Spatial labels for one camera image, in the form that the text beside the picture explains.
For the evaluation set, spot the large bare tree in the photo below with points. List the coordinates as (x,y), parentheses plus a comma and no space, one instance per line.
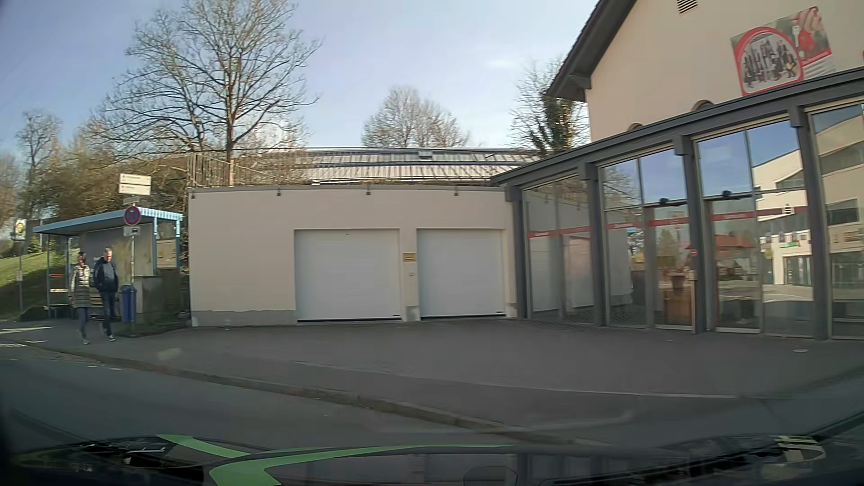
(226,81)

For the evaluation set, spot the grey asphalt road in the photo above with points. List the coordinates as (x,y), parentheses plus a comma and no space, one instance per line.
(135,405)

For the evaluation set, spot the grey asphalt forecourt pavement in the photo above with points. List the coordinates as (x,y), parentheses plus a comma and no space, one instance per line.
(472,354)

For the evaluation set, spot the group of bare trees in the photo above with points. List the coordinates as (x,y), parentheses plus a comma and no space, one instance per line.
(40,175)

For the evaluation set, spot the cream building with glass front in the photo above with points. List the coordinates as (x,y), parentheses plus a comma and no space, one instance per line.
(675,81)

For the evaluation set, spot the grass bank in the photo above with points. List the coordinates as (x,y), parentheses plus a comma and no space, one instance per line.
(30,277)

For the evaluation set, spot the cream garage building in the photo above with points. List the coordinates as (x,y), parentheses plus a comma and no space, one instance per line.
(243,256)

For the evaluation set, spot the blue waste bin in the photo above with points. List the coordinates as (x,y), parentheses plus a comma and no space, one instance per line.
(128,304)

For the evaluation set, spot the bus stop sign on pole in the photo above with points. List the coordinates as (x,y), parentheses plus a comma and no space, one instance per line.
(20,229)

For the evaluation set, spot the ivy-covered bare tree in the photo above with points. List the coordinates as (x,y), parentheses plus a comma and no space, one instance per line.
(550,121)

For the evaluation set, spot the person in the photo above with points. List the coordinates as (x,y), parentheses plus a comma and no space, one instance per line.
(106,278)
(82,287)

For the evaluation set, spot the round no-parking sign on post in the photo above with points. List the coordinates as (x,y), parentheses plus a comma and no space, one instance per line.
(132,216)

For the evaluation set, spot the car's own bonnet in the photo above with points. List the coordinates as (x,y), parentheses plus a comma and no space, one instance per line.
(432,466)

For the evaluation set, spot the metal roof railing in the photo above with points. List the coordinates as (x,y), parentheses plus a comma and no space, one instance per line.
(243,169)

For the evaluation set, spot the blue roofed bus shelter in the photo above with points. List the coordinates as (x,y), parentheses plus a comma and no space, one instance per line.
(108,221)

